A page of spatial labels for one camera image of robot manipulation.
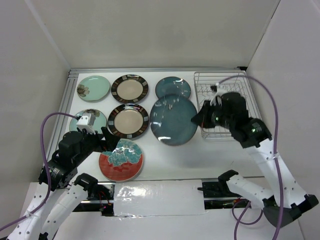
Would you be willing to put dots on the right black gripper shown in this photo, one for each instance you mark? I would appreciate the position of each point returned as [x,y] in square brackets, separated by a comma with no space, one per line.
[206,116]

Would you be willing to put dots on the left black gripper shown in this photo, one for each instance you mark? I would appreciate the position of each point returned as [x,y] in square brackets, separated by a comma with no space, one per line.
[109,144]

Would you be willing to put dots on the red teal plate front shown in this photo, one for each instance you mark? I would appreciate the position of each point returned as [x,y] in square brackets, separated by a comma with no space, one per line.
[122,164]

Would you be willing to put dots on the dark teal plate front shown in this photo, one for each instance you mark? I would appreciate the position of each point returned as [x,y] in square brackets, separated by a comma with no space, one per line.
[170,120]

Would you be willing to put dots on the dark teal plate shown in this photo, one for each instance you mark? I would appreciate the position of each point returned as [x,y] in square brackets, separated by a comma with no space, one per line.
[170,120]
[173,85]

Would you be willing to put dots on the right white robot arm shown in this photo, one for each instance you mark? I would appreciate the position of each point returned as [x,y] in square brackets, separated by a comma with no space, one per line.
[285,200]

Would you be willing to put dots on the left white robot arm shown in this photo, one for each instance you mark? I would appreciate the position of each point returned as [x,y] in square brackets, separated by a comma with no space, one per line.
[60,188]

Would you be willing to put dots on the mint floral plate front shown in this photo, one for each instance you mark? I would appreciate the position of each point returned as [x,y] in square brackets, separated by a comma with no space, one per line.
[100,120]

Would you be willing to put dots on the mint floral plate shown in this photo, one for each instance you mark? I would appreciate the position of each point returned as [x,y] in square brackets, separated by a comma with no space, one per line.
[93,88]
[100,120]

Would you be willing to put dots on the black rim beige plate front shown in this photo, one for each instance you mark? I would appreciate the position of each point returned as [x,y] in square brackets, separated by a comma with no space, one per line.
[128,121]

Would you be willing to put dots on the black rim beige plate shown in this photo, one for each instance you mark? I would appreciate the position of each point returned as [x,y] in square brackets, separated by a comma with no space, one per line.
[128,121]
[129,89]

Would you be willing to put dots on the dark teal plate back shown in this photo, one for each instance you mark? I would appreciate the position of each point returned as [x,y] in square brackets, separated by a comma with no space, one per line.
[173,85]

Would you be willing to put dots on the mint floral plate back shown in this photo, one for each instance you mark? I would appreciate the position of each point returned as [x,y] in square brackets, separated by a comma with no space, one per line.
[93,88]

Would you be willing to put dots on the black rim beige plate back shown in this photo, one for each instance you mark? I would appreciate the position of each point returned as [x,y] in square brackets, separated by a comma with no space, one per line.
[129,89]

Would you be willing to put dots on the white tape sheet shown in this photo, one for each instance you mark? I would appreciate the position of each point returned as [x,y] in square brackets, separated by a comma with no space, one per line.
[158,198]

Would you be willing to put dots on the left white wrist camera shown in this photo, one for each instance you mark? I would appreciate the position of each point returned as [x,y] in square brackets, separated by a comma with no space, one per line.
[85,123]

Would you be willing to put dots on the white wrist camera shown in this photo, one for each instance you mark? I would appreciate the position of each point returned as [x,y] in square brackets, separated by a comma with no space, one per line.
[85,123]
[218,91]

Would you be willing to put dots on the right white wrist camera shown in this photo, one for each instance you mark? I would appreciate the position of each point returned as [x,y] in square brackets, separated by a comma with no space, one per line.
[218,91]

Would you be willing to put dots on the metal wire dish rack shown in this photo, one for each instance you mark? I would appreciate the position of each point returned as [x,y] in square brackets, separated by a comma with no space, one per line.
[207,85]

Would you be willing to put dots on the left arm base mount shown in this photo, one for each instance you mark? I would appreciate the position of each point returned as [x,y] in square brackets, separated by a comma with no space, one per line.
[101,202]

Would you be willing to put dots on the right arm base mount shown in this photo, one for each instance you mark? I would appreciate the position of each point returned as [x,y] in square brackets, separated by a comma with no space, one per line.
[216,196]

